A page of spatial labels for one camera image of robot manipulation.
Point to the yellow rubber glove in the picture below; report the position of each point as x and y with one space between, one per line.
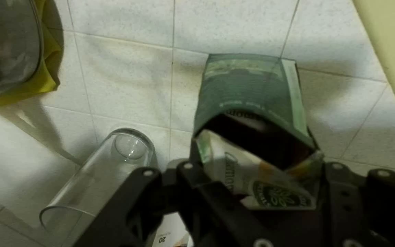
43 80

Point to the green tea box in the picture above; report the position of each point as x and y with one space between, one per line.
252 133

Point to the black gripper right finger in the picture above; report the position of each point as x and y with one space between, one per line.
359 210

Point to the clear drinking glass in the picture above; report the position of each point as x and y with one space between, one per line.
90 189

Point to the white cardboard box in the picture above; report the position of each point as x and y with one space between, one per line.
172 232

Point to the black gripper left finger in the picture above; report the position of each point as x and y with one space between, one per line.
131 217

